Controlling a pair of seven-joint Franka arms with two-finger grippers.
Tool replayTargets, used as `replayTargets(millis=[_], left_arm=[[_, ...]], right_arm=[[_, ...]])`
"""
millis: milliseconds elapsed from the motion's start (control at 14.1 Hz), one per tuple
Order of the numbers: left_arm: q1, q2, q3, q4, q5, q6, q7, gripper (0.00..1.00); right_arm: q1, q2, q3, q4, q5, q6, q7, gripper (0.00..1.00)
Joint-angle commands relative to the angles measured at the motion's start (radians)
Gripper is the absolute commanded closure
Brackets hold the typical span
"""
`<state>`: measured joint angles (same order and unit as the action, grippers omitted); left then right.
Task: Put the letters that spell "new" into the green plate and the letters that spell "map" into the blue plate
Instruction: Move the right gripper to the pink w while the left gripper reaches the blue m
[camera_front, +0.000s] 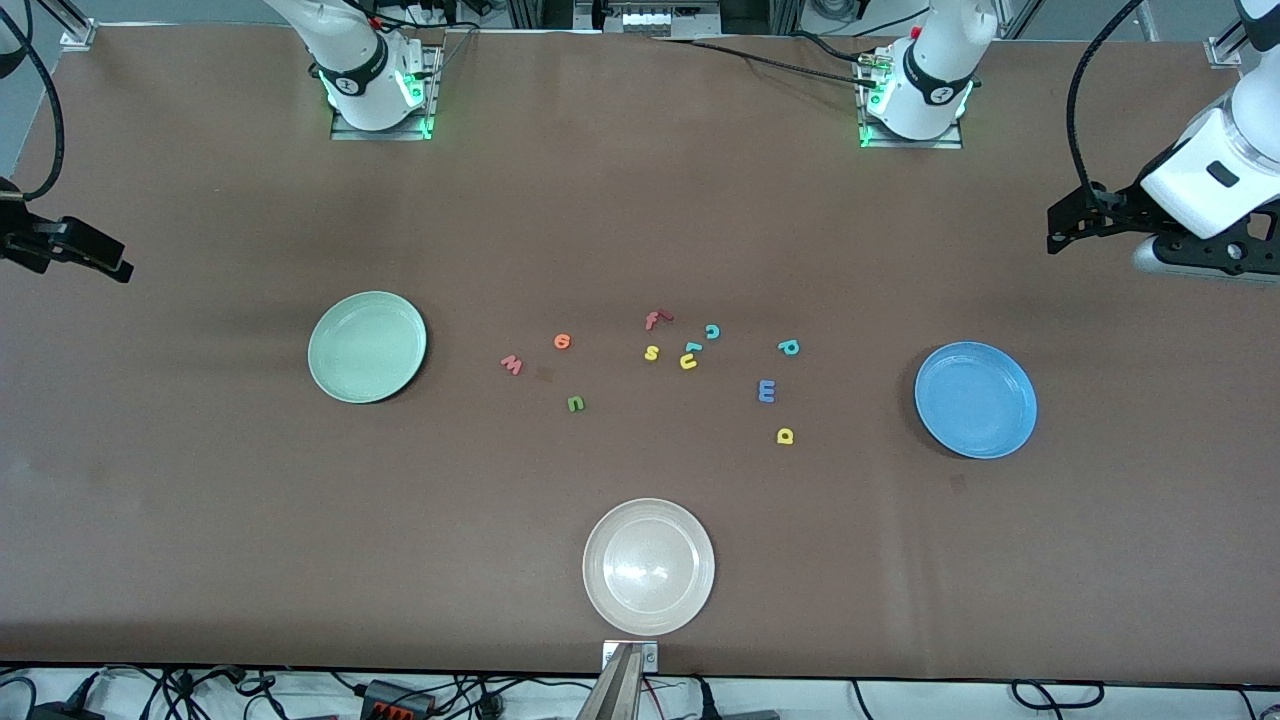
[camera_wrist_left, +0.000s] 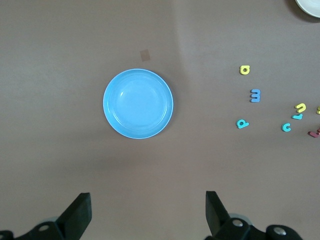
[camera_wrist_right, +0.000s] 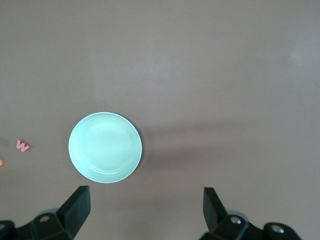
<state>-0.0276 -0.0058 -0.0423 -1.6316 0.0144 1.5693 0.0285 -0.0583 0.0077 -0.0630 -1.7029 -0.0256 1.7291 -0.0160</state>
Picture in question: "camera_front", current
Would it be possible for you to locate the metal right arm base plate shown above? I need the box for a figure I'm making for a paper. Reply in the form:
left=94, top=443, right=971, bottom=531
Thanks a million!
left=330, top=45, right=443, bottom=142

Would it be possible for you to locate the green plate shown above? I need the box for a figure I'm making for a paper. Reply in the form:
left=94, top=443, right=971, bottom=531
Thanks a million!
left=308, top=291, right=429, bottom=405

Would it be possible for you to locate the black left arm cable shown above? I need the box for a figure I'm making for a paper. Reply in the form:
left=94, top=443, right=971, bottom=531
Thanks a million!
left=1064, top=0, right=1147, bottom=201

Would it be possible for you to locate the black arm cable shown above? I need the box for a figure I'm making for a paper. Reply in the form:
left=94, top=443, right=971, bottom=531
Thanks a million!
left=0, top=0, right=67, bottom=201
left=1064, top=0, right=1147, bottom=201

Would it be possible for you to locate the black cable on table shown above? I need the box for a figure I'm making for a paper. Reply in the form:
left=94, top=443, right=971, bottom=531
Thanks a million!
left=650, top=36, right=883, bottom=87

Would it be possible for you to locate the black orange power strip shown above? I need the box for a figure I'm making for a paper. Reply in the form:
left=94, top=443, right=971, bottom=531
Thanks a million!
left=360, top=678, right=438, bottom=719

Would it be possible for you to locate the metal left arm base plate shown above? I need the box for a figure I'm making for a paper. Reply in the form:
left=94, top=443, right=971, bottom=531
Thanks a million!
left=858, top=50, right=964, bottom=151

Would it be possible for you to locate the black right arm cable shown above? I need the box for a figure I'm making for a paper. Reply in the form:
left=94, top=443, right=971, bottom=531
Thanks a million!
left=0, top=0, right=67, bottom=201

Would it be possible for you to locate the white plate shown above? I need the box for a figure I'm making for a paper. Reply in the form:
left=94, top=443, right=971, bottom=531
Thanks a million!
left=582, top=498, right=717, bottom=637

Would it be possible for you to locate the blue plate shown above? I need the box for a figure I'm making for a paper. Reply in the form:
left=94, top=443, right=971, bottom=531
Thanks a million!
left=914, top=341, right=1039, bottom=460

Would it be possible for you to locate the grey control box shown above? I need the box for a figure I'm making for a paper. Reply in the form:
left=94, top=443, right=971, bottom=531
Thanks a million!
left=575, top=0, right=721, bottom=39

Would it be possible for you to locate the metal camera post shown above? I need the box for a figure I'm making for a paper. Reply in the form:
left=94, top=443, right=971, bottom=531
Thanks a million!
left=575, top=645, right=646, bottom=720

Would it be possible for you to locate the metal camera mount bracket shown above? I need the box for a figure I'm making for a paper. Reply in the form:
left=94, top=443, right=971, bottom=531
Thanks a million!
left=602, top=640, right=659, bottom=673

